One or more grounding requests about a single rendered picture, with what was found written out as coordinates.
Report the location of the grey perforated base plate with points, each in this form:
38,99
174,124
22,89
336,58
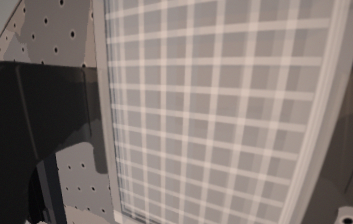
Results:
60,32

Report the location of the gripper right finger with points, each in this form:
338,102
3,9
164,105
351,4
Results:
334,186

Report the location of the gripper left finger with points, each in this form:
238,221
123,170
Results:
43,110

